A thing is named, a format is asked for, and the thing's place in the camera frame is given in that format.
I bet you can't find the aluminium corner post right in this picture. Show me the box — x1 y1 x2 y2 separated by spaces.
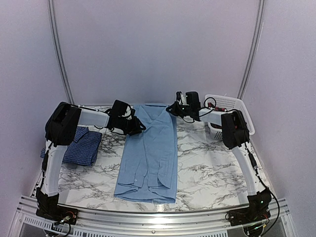
237 0 266 99

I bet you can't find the white plastic laundry basket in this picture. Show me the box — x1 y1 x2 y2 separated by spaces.
204 94 255 136

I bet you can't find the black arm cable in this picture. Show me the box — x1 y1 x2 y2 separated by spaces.
180 97 279 223
34 105 139 210

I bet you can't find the navy checked folded shirt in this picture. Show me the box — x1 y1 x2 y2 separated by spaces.
40 125 102 166

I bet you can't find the aluminium corner post left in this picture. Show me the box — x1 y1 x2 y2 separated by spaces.
47 0 75 104

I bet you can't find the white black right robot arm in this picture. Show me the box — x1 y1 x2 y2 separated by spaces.
166 91 270 199

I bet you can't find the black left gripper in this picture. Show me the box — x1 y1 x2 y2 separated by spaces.
118 116 146 135

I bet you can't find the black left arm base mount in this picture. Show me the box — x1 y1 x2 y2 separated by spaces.
36 188 79 225

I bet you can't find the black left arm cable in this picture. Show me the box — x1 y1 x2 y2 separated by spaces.
34 105 139 210

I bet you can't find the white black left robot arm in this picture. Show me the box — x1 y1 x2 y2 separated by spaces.
36 100 146 197

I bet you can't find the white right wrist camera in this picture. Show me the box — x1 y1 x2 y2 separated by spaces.
176 91 187 106

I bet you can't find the red black plaid shirt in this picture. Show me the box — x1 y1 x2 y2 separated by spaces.
207 102 228 112

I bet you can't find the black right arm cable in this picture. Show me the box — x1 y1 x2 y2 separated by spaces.
180 97 279 223

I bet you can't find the light blue long sleeve shirt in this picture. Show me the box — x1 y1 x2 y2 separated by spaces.
114 103 178 204

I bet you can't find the aluminium front frame rail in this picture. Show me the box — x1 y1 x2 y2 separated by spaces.
9 195 297 237

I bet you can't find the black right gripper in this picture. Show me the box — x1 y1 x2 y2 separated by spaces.
166 101 192 118

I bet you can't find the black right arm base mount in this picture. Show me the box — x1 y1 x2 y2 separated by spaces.
225 188 272 226

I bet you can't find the aluminium corner post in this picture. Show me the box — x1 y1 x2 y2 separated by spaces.
47 0 75 104
237 0 266 99

